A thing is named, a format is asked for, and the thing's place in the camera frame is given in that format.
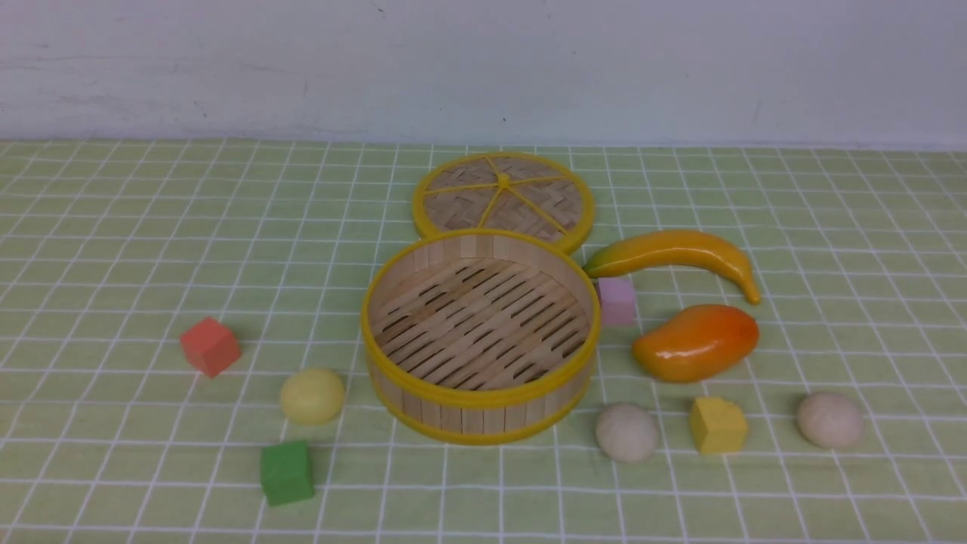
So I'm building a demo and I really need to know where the woven bamboo steamer lid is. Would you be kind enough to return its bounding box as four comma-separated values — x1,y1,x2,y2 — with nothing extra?
411,151,595,254

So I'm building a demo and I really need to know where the yellow toy banana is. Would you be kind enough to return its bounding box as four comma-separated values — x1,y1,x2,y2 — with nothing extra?
582,230,762,305

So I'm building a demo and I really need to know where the orange toy mango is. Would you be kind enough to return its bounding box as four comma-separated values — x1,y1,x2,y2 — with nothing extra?
632,304,760,385

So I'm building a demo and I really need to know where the white bun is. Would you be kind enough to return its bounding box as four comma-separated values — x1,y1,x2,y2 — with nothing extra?
595,403,659,464
796,391,866,450

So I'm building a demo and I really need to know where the bamboo steamer tray yellow rim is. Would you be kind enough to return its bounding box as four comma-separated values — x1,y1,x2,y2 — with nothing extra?
360,230,601,447

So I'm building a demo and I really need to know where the yellow bun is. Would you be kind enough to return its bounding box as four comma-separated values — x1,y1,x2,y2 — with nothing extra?
280,368,346,425

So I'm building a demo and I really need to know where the green checkered tablecloth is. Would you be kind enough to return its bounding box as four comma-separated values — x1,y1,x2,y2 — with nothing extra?
1,139,966,543

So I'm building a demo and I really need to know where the yellow foam cube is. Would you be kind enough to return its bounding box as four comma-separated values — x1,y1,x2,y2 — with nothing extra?
688,396,749,456

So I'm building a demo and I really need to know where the red foam cube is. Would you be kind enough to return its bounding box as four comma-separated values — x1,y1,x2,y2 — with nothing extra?
179,317,242,379

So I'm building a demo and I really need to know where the pink foam cube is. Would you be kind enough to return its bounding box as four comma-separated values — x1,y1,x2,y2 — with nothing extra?
597,276,638,326

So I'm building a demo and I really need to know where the green foam cube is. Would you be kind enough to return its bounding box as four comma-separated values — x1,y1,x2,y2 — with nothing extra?
260,440,315,507

